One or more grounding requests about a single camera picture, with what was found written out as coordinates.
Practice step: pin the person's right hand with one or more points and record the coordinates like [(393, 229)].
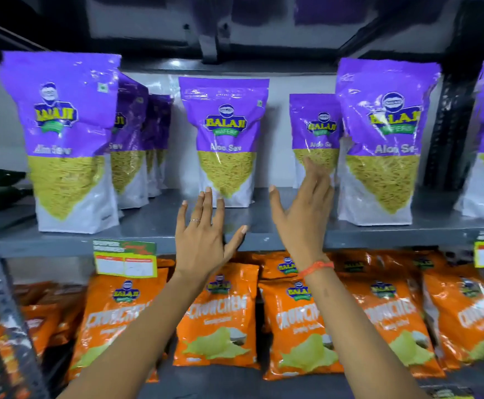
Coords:
[(306, 228)]

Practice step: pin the shelf of orange chip packets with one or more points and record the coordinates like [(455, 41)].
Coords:
[(395, 319)]

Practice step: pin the person's left thumb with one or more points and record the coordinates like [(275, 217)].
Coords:
[(236, 238)]

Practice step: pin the person's right forearm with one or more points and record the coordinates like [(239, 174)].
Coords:
[(358, 336)]

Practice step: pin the person's left forearm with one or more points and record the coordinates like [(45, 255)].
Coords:
[(142, 332)]

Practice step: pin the person's left middle finger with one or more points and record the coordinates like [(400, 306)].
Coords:
[(207, 207)]

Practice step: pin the person's left hand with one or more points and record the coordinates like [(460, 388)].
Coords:
[(202, 249)]

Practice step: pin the orange thread wristband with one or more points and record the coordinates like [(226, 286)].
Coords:
[(316, 267)]

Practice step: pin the person's right thumb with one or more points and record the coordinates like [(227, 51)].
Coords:
[(277, 203)]

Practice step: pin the row of purple snack packets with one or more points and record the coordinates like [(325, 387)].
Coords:
[(225, 137)]

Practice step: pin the person's left little finger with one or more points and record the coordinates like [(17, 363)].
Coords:
[(181, 224)]

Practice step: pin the grey metal shelf rack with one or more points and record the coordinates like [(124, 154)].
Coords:
[(150, 222)]

